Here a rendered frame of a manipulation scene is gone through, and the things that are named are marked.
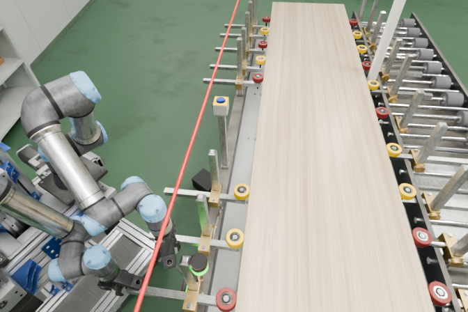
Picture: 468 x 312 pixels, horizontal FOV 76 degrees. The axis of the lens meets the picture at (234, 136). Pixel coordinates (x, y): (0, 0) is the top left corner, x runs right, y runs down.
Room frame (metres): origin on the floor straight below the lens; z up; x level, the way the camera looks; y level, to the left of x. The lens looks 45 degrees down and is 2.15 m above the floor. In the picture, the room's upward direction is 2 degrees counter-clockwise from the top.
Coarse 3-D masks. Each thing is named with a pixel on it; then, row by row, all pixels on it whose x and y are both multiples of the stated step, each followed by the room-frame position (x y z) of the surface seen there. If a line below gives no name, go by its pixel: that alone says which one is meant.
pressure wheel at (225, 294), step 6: (222, 288) 0.39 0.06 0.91; (228, 288) 0.39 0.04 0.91; (222, 294) 0.38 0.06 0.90; (228, 294) 0.37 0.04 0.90; (234, 294) 0.37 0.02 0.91; (216, 300) 0.35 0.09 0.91; (222, 300) 0.35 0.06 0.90; (228, 300) 0.35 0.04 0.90; (234, 300) 0.35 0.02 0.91; (222, 306) 0.33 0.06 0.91; (228, 306) 0.33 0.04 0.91; (234, 306) 0.33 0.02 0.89
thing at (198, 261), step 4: (196, 256) 0.43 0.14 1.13; (200, 256) 0.43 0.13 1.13; (204, 256) 0.43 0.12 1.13; (192, 260) 0.42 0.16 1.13; (196, 260) 0.42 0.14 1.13; (200, 260) 0.42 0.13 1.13; (204, 260) 0.42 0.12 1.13; (192, 264) 0.40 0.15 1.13; (196, 264) 0.40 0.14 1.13; (200, 264) 0.40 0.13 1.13; (204, 264) 0.40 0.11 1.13; (196, 268) 0.39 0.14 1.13; (200, 268) 0.39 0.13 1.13; (192, 272) 0.41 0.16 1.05; (196, 276) 0.42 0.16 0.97
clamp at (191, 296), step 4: (200, 276) 0.46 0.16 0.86; (200, 280) 0.44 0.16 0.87; (200, 284) 0.43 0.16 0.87; (188, 288) 0.41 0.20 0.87; (200, 288) 0.42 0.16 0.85; (188, 292) 0.39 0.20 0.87; (192, 292) 0.39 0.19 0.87; (196, 292) 0.39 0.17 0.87; (200, 292) 0.41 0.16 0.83; (188, 296) 0.38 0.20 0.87; (192, 296) 0.38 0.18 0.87; (196, 296) 0.38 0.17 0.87; (188, 300) 0.37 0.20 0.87; (192, 300) 0.37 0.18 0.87; (196, 300) 0.37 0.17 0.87; (184, 304) 0.35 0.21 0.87; (192, 304) 0.35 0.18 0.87; (196, 304) 0.36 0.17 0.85; (184, 308) 0.34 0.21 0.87; (192, 308) 0.34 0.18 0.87; (196, 308) 0.35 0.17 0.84
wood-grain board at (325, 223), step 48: (288, 48) 2.24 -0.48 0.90; (336, 48) 2.21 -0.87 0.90; (288, 96) 1.60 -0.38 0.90; (336, 96) 1.58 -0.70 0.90; (288, 144) 1.16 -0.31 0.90; (336, 144) 1.14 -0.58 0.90; (384, 144) 1.13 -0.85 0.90; (288, 192) 0.83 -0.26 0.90; (336, 192) 0.82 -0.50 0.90; (384, 192) 0.81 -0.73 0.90; (288, 240) 0.58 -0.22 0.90; (336, 240) 0.58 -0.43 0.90; (384, 240) 0.57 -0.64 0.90; (240, 288) 0.39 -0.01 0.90; (288, 288) 0.39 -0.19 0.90; (336, 288) 0.38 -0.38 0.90; (384, 288) 0.38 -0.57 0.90
